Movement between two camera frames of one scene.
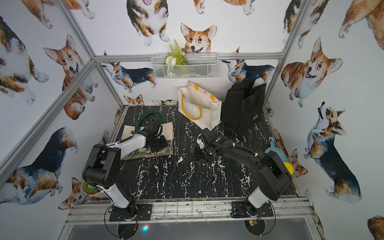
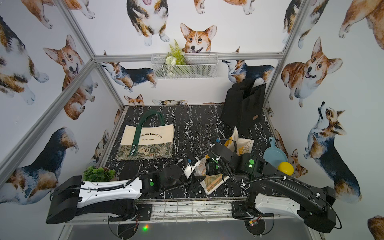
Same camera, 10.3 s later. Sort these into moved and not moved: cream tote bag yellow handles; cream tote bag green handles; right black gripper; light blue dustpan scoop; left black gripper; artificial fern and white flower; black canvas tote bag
Moved: cream tote bag yellow handles; left black gripper; right black gripper
Not moved: light blue dustpan scoop; black canvas tote bag; cream tote bag green handles; artificial fern and white flower
